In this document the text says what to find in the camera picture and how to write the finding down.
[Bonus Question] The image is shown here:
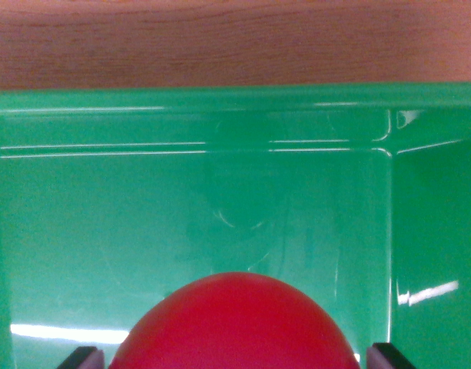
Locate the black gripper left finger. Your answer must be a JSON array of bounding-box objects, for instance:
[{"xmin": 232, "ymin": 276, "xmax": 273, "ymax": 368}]
[{"xmin": 57, "ymin": 346, "xmax": 105, "ymax": 369}]

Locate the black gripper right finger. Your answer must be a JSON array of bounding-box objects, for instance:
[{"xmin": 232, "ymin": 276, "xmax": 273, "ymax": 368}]
[{"xmin": 365, "ymin": 341, "xmax": 419, "ymax": 369}]

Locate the red tomato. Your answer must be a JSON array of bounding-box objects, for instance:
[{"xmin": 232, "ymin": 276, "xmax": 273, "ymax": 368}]
[{"xmin": 108, "ymin": 271, "xmax": 362, "ymax": 369}]

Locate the green plastic bin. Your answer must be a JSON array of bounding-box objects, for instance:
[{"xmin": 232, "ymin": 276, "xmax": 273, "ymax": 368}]
[{"xmin": 0, "ymin": 81, "xmax": 471, "ymax": 369}]

